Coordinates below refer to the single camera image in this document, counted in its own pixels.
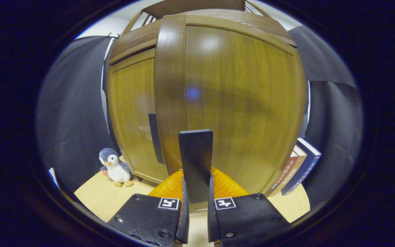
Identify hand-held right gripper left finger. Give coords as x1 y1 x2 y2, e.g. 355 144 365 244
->
108 168 189 247

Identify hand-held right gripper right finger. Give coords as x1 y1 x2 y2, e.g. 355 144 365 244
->
207 167 290 247

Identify wooden shoe cabinet door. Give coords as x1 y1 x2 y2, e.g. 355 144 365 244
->
154 14 307 203
108 48 169 184

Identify wooden double-door shoe cabinet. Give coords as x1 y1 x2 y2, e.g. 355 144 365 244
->
107 0 299 186

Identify penguin plush toy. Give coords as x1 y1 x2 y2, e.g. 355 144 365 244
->
99 148 134 187

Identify tan book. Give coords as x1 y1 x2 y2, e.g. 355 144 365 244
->
270 145 308 197

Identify dark blue book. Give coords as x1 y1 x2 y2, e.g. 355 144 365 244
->
281 138 322 196

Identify black backdrop cloth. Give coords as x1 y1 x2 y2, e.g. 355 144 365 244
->
36 25 364 206

